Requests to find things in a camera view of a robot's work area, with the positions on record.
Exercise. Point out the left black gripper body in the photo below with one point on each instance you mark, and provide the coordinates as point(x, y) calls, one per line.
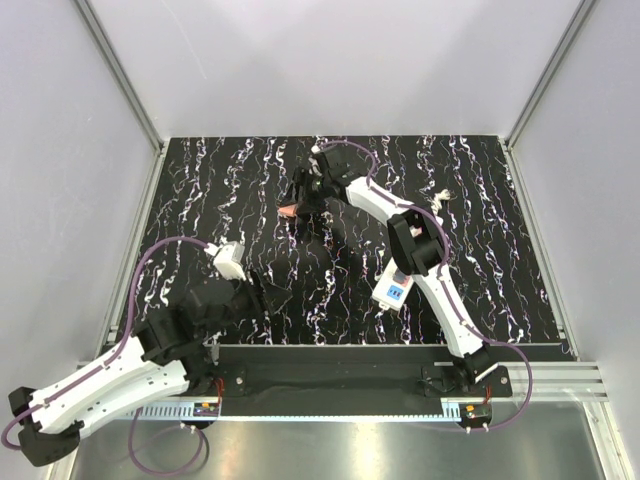
point(246, 302)

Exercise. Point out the white power strip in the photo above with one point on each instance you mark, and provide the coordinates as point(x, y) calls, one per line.
point(388, 293)

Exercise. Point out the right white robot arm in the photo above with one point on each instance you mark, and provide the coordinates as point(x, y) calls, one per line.
point(419, 248)

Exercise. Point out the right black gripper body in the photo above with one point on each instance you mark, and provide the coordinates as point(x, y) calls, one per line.
point(314, 191)

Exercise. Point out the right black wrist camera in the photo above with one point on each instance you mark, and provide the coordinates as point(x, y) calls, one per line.
point(331, 164)

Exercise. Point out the dark blue plug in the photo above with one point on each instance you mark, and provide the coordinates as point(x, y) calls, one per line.
point(399, 276)

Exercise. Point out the right orange connector board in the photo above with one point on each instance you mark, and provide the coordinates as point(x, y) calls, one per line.
point(473, 411)

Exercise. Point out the left orange connector board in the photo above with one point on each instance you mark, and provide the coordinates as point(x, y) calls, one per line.
point(206, 409)

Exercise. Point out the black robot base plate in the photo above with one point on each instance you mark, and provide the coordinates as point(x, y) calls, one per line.
point(305, 404)

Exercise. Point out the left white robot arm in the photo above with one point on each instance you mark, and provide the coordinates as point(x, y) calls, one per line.
point(164, 355)

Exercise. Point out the orange connector board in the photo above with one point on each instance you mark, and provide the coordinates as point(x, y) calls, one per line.
point(206, 409)
point(473, 411)

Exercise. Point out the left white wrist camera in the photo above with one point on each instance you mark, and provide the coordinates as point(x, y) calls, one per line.
point(227, 259)

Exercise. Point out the silver aluminium rail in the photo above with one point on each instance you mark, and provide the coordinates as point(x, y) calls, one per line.
point(543, 381)

